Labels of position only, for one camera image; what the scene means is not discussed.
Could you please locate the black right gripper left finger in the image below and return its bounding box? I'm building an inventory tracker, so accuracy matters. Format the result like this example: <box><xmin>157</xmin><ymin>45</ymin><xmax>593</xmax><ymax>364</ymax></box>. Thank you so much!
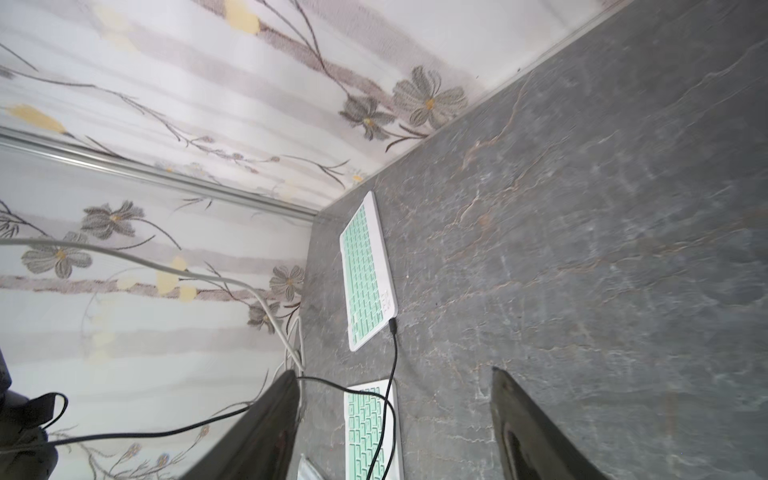
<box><xmin>183</xmin><ymin>370</ymin><xmax>300</xmax><ymax>480</ymax></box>

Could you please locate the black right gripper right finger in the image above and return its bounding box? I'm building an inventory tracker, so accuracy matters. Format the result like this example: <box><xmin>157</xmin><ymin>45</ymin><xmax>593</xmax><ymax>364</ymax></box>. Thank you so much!
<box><xmin>490</xmin><ymin>367</ymin><xmax>607</xmax><ymax>480</ymax></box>

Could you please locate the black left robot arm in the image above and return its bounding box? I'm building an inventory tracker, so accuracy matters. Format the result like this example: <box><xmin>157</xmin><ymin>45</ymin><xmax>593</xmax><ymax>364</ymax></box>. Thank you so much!
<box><xmin>1</xmin><ymin>357</ymin><xmax>58</xmax><ymax>480</ymax></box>

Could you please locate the near green wireless keyboard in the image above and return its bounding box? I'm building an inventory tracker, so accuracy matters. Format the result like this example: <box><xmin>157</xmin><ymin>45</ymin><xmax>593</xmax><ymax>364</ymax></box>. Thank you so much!
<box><xmin>344</xmin><ymin>379</ymin><xmax>404</xmax><ymax>480</ymax></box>

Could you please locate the green wireless keyboard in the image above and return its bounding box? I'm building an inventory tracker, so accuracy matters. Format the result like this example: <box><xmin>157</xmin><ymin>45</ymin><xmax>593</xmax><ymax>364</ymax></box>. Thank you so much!
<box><xmin>339</xmin><ymin>191</ymin><xmax>398</xmax><ymax>352</ymax></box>
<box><xmin>344</xmin><ymin>379</ymin><xmax>404</xmax><ymax>480</ymax></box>

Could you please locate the black charging cable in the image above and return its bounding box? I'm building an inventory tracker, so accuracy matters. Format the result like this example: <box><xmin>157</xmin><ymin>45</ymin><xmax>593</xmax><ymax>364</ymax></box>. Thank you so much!
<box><xmin>0</xmin><ymin>317</ymin><xmax>400</xmax><ymax>480</ymax></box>

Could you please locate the far green wireless keyboard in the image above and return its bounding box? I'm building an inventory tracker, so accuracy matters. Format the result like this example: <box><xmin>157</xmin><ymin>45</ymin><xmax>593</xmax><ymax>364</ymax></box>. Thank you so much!
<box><xmin>339</xmin><ymin>191</ymin><xmax>398</xmax><ymax>352</ymax></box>

